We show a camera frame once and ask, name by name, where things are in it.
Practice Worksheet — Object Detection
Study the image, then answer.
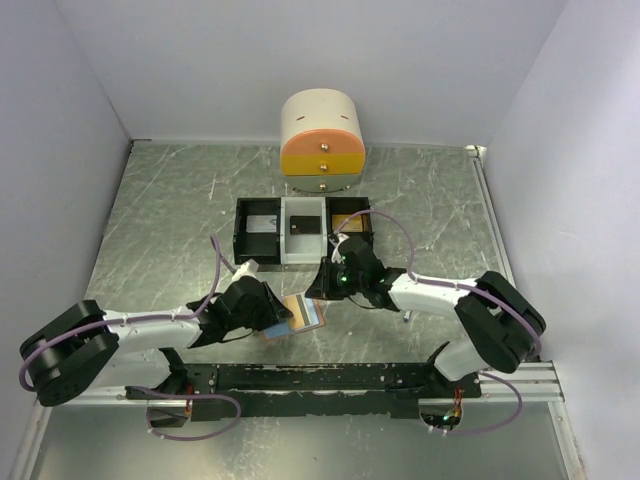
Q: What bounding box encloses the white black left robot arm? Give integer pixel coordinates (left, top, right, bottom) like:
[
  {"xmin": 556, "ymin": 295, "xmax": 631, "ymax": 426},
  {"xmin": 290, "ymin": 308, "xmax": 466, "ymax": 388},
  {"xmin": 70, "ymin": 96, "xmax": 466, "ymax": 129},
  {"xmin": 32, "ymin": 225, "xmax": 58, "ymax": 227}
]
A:
[{"xmin": 18, "ymin": 276, "xmax": 294, "ymax": 406}]

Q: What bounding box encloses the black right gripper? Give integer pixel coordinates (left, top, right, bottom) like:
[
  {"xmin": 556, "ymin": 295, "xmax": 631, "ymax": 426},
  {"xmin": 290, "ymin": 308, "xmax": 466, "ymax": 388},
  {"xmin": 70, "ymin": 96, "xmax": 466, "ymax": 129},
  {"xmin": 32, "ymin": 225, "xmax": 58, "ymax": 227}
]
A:
[{"xmin": 304, "ymin": 257, "xmax": 366, "ymax": 301}]

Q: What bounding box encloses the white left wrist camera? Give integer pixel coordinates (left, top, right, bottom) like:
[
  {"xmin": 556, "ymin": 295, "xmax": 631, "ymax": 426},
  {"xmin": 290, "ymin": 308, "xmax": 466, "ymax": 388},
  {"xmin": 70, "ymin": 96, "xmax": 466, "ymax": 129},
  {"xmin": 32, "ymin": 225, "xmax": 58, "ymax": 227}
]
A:
[{"xmin": 232, "ymin": 259, "xmax": 259, "ymax": 282}]

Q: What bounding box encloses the black card in tray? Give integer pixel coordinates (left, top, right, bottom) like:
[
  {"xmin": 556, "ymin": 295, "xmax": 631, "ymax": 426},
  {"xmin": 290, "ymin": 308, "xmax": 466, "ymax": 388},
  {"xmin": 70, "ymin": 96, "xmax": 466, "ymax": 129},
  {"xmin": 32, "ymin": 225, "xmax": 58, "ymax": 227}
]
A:
[{"xmin": 289, "ymin": 215, "xmax": 322, "ymax": 235}]

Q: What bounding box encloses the white card in tray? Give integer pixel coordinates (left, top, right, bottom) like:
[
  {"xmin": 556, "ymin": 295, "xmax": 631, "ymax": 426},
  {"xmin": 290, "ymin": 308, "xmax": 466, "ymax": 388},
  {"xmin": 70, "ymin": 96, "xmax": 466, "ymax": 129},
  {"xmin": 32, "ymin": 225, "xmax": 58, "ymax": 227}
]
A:
[{"xmin": 245, "ymin": 215, "xmax": 279, "ymax": 234}]

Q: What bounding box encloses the three-compartment black white tray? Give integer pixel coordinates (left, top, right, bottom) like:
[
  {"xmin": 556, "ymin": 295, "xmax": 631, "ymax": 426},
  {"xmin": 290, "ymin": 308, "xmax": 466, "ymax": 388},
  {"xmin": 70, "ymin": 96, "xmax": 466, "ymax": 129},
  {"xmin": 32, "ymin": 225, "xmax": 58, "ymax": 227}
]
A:
[{"xmin": 233, "ymin": 196, "xmax": 373, "ymax": 265}]

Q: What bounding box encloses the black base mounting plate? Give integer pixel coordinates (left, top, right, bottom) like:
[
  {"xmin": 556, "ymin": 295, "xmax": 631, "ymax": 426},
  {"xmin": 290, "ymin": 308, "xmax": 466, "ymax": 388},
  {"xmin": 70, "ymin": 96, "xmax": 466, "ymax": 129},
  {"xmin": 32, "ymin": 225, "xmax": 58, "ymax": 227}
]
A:
[{"xmin": 125, "ymin": 362, "xmax": 484, "ymax": 421}]

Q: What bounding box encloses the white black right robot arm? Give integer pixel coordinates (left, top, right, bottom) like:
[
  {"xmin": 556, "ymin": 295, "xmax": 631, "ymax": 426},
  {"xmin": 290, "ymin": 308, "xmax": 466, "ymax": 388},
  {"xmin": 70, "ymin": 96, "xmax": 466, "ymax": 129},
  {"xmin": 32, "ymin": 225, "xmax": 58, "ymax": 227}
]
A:
[{"xmin": 305, "ymin": 236, "xmax": 546, "ymax": 398}]

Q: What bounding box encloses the round cream drawer cabinet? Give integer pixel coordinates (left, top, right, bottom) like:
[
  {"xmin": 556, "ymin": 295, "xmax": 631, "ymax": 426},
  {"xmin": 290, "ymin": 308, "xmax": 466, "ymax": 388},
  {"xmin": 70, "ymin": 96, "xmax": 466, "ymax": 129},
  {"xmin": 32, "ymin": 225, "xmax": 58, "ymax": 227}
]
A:
[{"xmin": 280, "ymin": 88, "xmax": 366, "ymax": 193}]

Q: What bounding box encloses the orange leather card holder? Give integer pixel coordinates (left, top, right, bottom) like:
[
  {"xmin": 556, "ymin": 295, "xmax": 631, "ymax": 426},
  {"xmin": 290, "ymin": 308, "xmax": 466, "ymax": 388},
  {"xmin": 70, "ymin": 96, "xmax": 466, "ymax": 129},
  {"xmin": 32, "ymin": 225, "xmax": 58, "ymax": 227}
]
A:
[{"xmin": 262, "ymin": 293, "xmax": 325, "ymax": 341}]

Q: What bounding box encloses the gold card in tray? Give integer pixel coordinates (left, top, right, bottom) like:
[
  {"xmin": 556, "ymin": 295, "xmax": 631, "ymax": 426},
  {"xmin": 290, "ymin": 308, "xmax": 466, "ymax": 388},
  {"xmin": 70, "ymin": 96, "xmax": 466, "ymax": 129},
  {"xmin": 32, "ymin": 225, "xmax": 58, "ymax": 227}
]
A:
[{"xmin": 331, "ymin": 214, "xmax": 370, "ymax": 234}]

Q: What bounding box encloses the aluminium rail front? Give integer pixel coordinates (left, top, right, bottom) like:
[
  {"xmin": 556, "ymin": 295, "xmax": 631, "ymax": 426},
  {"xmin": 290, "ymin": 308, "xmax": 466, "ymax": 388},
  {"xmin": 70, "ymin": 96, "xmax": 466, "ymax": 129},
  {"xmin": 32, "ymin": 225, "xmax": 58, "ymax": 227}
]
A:
[{"xmin": 63, "ymin": 362, "xmax": 565, "ymax": 406}]

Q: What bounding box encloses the gold card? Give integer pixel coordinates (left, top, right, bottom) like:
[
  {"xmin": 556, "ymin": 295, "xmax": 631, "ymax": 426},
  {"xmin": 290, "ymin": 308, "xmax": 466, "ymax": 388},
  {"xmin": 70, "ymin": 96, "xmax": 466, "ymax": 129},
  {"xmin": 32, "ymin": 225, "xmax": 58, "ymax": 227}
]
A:
[
  {"xmin": 282, "ymin": 293, "xmax": 321, "ymax": 333},
  {"xmin": 331, "ymin": 214, "xmax": 370, "ymax": 234}
]

